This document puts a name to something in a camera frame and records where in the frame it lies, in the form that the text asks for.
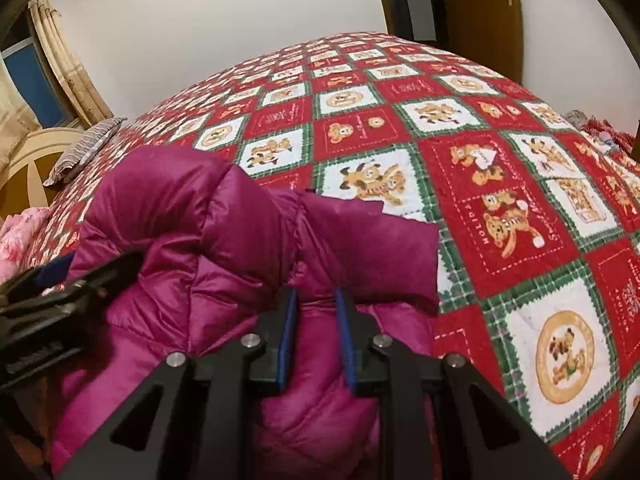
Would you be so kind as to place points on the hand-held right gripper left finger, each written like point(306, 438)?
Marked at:
point(287, 340)

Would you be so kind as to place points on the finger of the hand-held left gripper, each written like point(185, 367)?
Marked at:
point(100, 275)
point(55, 267)

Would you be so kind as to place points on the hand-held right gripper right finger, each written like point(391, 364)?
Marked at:
point(346, 340)

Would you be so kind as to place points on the magenta down jacket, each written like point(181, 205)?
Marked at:
point(200, 220)

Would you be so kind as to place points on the pink floral quilt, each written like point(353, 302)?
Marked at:
point(20, 245)

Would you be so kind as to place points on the cream wooden headboard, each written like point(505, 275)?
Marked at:
point(30, 160)

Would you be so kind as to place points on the striped pillow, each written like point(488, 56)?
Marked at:
point(85, 150)

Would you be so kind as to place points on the wide beige floral curtain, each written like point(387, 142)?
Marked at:
point(15, 110)

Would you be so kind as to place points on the window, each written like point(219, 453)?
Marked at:
point(35, 85)

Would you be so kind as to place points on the red bear print bedsheet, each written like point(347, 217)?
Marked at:
point(500, 210)

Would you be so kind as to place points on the narrow beige floral curtain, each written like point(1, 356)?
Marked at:
point(70, 65)

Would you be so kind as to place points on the grey cloth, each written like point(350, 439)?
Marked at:
point(577, 119)

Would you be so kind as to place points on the red patterned package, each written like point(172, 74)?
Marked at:
point(610, 135)

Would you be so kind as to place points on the brown wooden door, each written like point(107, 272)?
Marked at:
point(480, 20)

